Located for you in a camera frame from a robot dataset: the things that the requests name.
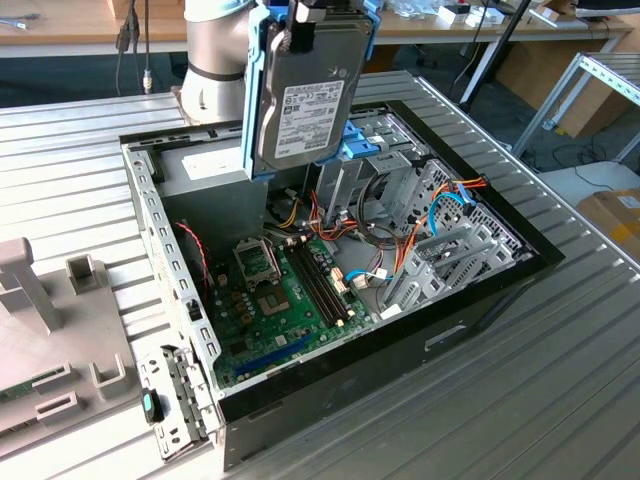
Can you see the CPU socket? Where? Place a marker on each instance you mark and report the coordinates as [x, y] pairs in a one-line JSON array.
[[255, 262]]

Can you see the black open PC case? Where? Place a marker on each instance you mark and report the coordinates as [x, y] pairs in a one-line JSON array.
[[400, 380]]

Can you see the square motherboard chip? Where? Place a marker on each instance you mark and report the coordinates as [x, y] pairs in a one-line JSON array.
[[274, 305]]

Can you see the grey expansion slot bracket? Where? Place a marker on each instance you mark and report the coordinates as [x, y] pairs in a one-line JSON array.
[[182, 400]]

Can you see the green RAM stick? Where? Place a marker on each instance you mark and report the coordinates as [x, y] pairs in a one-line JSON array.
[[17, 390]]

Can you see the cardboard box yellow tape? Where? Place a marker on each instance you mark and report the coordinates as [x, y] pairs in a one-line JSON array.
[[615, 220]]

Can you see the grey metal disk bay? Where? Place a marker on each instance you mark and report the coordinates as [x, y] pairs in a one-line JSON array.
[[425, 285]]

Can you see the black tripod stand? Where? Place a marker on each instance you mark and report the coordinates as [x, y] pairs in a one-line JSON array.
[[513, 25]]

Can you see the grey Dell power supply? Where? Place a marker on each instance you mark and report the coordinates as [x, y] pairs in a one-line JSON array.
[[210, 200]]

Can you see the low white table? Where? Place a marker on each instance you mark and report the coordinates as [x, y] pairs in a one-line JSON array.
[[600, 175]]

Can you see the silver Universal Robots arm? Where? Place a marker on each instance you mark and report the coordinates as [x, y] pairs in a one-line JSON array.
[[215, 50]]

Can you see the black latch teal button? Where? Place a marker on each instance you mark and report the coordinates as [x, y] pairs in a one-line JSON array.
[[150, 406]]

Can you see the grey metal drive cage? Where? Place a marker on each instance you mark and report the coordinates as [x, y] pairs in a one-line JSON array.
[[350, 185]]

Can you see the white box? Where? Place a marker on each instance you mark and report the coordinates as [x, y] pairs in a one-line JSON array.
[[452, 15]]

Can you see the long wooden desk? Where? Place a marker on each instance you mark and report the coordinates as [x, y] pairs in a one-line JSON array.
[[75, 30]]

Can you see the grey parts rack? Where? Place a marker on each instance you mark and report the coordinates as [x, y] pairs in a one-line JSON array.
[[75, 330]]

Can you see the green motherboard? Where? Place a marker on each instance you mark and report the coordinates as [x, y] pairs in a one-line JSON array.
[[270, 330]]

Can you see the hard disk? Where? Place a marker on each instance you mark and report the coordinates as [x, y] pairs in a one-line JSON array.
[[310, 115]]

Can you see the blue drive carrier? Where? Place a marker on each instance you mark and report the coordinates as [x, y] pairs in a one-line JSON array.
[[360, 149]]

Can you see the small wooden box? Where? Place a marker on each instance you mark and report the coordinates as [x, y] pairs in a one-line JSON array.
[[165, 7]]

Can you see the blue expansion slot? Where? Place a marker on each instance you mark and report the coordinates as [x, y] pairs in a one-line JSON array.
[[270, 357]]

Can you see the black RAM slot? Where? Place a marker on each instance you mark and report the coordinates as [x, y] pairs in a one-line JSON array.
[[327, 279], [316, 285]]

